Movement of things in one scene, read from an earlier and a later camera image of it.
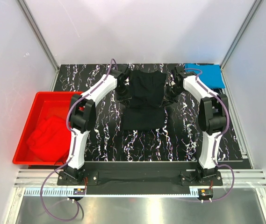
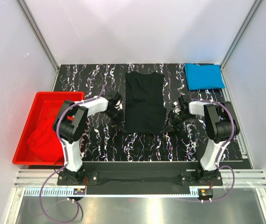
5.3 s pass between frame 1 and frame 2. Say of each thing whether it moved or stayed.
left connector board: stayed
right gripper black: moved
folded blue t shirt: stayed
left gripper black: moved
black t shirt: stayed
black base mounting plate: stayed
